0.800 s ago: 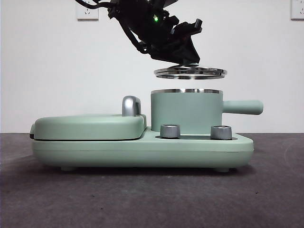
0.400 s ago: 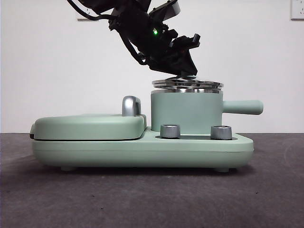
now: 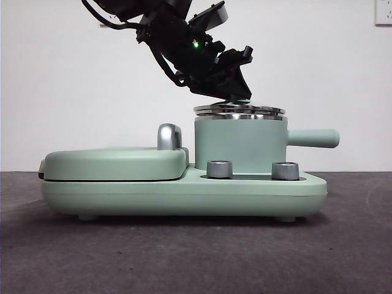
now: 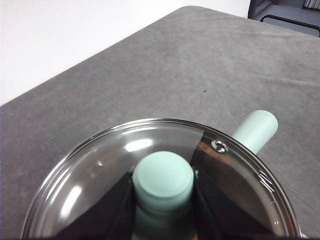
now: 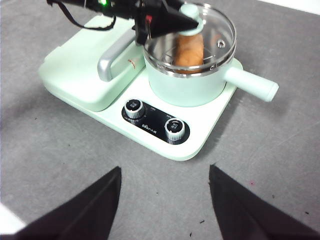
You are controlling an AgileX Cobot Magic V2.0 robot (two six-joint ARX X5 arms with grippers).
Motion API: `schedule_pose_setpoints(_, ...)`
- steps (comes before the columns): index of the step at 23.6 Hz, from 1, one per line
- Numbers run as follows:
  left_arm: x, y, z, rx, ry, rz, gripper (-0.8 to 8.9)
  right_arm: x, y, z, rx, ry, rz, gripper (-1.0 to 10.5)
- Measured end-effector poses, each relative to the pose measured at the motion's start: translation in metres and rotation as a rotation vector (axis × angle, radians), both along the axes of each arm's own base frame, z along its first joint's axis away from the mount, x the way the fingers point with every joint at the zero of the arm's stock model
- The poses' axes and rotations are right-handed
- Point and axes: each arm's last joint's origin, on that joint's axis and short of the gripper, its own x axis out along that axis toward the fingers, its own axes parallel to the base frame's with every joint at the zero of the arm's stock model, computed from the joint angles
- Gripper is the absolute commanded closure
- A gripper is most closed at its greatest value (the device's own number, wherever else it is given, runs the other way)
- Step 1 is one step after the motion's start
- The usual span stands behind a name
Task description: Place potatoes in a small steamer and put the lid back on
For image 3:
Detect chrome griddle cover handle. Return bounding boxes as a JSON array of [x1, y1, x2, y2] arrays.
[[157, 123, 184, 151]]

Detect green steamer pot with handle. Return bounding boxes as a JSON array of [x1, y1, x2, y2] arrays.
[[194, 116, 341, 173]]

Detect green breakfast maker base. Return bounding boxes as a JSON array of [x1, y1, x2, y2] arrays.
[[41, 163, 328, 222]]

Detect silver control knob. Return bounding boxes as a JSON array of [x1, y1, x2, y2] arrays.
[[271, 161, 300, 181], [206, 160, 233, 179]]

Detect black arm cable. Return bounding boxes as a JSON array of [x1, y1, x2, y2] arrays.
[[81, 0, 143, 34], [151, 51, 187, 89]]

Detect glass pot lid green knob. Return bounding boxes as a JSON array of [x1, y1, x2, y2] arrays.
[[192, 98, 286, 121]]

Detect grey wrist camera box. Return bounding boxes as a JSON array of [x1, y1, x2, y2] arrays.
[[187, 1, 228, 32]]

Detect green griddle cover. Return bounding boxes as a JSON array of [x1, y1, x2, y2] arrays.
[[39, 146, 190, 182]]

